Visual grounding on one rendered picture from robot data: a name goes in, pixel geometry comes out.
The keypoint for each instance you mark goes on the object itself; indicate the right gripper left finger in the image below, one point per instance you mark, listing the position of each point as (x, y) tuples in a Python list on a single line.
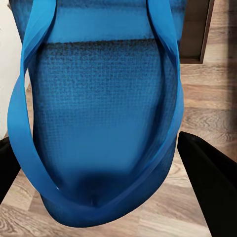
[(9, 167)]

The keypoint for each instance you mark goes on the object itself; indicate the sandal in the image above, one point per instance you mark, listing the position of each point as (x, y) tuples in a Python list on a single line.
[(108, 103)]

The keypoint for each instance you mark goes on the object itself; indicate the nightstand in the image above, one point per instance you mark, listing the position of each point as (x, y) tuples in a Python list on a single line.
[(197, 20)]

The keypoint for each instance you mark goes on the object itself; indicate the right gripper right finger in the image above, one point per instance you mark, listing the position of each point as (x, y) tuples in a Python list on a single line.
[(213, 176)]

